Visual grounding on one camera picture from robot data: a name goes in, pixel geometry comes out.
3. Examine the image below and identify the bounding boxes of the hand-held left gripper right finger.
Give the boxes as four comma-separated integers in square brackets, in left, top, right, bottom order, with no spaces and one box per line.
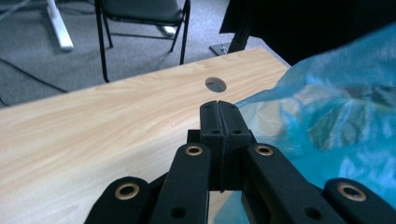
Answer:
[219,100,253,191]

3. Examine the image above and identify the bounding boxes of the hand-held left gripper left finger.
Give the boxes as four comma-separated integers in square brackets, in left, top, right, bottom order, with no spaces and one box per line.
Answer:
[199,100,226,191]

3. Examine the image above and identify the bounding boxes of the blue plastic bag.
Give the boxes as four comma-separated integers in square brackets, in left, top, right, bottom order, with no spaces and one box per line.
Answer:
[206,21,396,224]

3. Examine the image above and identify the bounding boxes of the black stand with metal base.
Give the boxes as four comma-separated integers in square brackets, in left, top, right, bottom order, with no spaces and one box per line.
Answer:
[208,0,260,58]

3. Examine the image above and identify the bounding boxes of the black curtain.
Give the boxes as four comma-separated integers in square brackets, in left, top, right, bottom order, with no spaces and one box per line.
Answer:
[219,0,396,67]

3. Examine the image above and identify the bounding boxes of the black folding chair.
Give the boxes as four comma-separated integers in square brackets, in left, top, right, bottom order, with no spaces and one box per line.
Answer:
[93,0,191,83]

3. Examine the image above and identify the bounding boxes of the white desk frame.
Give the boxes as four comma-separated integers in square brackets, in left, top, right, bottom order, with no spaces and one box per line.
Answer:
[46,0,177,52]

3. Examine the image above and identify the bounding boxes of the black floor cable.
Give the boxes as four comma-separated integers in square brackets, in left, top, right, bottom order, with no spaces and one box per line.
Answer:
[0,57,68,106]

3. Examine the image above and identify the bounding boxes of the white floor cable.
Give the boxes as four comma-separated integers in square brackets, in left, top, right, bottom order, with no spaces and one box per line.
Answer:
[0,0,32,21]

